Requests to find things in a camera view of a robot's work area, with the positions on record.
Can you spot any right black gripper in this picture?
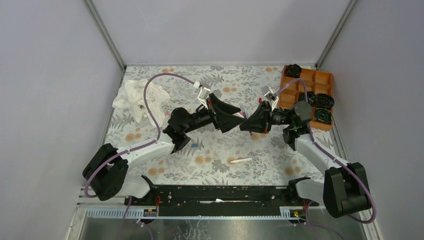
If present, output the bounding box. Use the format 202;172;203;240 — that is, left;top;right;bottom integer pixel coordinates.
239;101;295;135

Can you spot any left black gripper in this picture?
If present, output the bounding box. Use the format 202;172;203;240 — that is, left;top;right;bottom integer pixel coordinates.
182;93;245;135

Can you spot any purple pen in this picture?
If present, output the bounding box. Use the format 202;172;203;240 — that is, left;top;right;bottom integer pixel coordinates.
240;104;249;122

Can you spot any white pen blue tip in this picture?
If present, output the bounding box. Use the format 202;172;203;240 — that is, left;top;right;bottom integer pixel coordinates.
229;158;252;164

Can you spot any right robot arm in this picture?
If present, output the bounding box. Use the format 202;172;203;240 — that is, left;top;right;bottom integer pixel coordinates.
239;101;377;223

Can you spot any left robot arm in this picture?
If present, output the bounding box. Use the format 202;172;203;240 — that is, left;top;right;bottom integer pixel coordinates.
82;93;245;206

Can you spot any floral table mat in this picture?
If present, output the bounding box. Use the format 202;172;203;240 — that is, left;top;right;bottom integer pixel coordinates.
123;66;324;186

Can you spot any orange compartment tray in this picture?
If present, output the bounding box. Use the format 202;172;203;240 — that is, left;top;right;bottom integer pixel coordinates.
278;64;335;131

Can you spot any white crumpled cloth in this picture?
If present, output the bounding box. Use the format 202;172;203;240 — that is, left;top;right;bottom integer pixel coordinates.
112;78;171;127

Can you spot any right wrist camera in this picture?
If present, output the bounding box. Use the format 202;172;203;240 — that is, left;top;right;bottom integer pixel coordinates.
261;86;279;111

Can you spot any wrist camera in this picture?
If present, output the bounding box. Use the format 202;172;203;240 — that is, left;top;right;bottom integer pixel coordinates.
195;82;211;109
261;86;279;111

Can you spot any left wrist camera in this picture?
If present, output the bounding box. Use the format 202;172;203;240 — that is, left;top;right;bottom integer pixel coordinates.
195;82;211;109

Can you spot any black cable coil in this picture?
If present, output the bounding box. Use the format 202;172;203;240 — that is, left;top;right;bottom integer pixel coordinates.
284;64;303;79
314;93;335;110
313;108;333;125
298;91;317;104

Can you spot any black cable coil top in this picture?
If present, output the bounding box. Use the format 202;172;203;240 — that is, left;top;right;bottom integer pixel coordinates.
284;64;303;79

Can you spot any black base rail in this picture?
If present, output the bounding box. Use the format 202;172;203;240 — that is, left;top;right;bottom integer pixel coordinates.
124;185;309;218

